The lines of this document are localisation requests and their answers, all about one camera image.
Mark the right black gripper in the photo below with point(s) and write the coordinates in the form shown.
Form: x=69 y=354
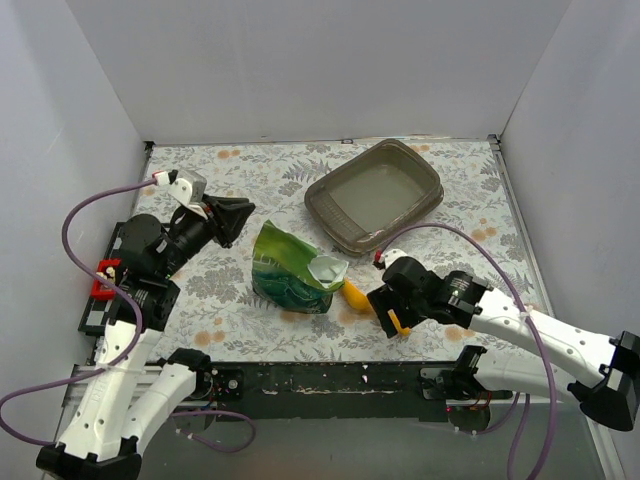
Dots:
x=388 y=298

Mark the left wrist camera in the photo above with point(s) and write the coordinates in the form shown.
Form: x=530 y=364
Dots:
x=187 y=188

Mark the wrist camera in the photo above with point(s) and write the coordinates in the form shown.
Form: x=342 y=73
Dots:
x=187 y=188
x=384 y=259

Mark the grey litter box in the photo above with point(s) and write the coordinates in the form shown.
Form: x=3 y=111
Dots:
x=361 y=204

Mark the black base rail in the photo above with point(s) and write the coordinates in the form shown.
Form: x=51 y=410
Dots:
x=342 y=390

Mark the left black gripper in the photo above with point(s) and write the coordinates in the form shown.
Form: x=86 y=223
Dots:
x=216 y=220

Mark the green litter bag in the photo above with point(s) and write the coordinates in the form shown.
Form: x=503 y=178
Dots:
x=293 y=274

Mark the black white checkerboard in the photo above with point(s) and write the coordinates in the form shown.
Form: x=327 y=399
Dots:
x=95 y=314

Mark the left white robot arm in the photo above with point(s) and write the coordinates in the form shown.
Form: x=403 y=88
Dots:
x=111 y=429

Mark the yellow plastic scoop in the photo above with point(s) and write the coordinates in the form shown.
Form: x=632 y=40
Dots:
x=358 y=301

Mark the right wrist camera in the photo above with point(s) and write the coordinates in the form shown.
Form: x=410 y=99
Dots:
x=384 y=259

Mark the red tray with pieces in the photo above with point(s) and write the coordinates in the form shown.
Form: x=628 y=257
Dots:
x=106 y=270

